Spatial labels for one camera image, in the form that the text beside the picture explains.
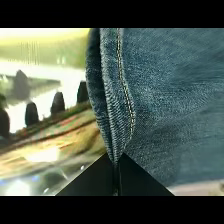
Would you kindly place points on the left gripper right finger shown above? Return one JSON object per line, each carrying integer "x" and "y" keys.
{"x": 140, "y": 181}

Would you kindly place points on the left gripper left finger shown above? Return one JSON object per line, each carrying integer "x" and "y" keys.
{"x": 96, "y": 181}

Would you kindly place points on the blue jeans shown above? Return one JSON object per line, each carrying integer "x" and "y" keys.
{"x": 166, "y": 100}

